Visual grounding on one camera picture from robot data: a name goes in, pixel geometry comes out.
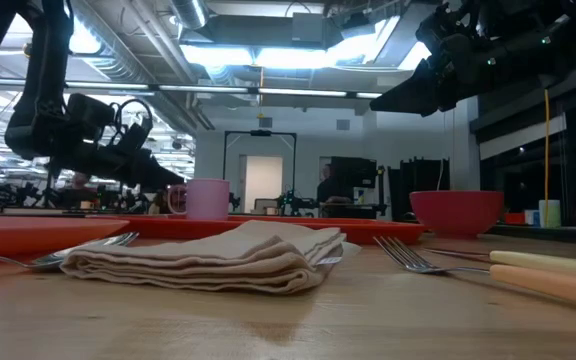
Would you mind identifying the person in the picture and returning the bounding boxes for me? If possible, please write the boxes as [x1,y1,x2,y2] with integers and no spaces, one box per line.
[70,172,94,209]
[316,163,342,204]

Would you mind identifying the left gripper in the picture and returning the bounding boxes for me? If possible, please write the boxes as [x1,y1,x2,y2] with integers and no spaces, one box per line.
[50,93,187,190]

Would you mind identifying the black gantry frame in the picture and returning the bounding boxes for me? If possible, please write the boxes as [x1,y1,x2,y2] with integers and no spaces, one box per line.
[222,129,298,211]

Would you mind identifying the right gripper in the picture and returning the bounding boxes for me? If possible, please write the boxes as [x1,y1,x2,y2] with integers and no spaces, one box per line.
[369,0,519,119]

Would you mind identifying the yellow extension cable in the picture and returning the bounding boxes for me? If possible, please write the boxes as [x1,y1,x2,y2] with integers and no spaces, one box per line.
[542,88,552,201]

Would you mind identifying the white door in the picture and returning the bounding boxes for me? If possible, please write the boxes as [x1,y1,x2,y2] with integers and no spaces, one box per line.
[239,154,284,214]

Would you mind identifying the pale green cylinder container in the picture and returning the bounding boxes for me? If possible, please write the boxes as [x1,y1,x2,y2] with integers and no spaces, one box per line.
[538,199,562,229]

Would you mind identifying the red plastic tray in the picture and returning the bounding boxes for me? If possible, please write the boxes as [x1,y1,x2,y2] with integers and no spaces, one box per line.
[85,213,427,246]

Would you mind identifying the black curtain panels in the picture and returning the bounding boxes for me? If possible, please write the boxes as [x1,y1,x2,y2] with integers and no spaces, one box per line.
[387,157,452,221]

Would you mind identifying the black background monitor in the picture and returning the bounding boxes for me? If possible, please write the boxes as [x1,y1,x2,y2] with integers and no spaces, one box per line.
[330,156,378,189]

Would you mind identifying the salmon pink plate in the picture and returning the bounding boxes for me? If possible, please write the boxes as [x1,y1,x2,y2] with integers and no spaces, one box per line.
[0,214,130,256]

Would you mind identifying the magenta plastic bowl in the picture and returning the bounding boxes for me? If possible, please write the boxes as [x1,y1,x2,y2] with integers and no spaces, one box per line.
[409,190,505,239]

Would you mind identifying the spoon with teal handle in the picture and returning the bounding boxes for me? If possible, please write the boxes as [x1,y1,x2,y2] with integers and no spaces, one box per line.
[0,231,140,273]

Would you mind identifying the silver ceiling duct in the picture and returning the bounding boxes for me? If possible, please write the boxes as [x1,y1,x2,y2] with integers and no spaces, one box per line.
[170,0,209,30]

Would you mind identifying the beige cloth napkin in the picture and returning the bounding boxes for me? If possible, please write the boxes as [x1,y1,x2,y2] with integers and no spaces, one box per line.
[60,219,363,295]

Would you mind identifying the knife with yellow handle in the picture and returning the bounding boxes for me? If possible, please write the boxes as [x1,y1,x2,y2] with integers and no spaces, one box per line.
[422,246,576,281]

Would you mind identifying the lilac plastic mug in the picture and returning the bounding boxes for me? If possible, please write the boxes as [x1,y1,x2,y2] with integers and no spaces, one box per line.
[166,178,231,222]

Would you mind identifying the fork with orange handle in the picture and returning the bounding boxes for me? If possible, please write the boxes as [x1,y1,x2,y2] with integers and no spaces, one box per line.
[372,235,576,314]

